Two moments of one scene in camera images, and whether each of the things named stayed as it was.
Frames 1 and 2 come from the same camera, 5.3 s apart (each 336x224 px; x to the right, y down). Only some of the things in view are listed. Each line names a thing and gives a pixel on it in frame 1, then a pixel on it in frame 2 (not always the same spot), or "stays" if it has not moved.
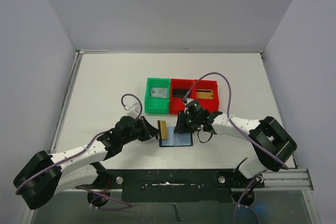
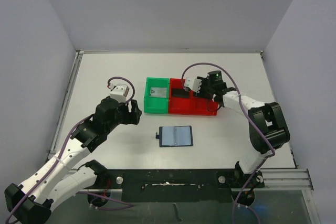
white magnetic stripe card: x=159 y=92 stays
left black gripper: x=148 y=130 to x=135 y=112
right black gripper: x=185 y=122 to x=200 y=93
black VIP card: x=180 y=93 stays
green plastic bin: x=155 y=105 stays
